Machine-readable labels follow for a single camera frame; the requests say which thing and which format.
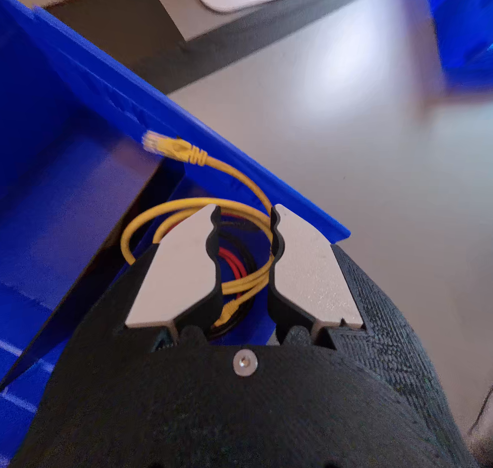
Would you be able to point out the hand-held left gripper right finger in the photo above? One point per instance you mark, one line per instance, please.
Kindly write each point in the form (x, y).
(312, 279)

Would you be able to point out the blue plastic bin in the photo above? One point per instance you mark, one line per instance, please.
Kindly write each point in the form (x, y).
(77, 206)
(462, 24)

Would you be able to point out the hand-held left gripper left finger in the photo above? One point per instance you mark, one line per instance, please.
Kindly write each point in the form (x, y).
(185, 267)

